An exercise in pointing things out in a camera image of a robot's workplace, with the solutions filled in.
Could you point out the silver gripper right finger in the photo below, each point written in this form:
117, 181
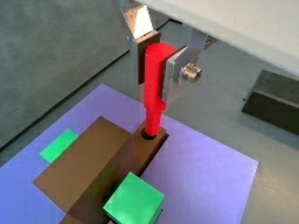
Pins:
180, 67

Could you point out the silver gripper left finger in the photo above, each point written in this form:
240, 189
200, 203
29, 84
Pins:
141, 34

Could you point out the red peg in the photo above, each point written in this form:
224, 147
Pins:
156, 53

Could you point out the purple board base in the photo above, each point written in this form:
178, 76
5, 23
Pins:
202, 176

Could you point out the black angled holder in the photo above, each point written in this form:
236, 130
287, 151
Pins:
272, 101

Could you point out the brown L-shaped block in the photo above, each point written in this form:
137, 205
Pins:
84, 175

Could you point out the green U-shaped block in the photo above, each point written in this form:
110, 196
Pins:
133, 203

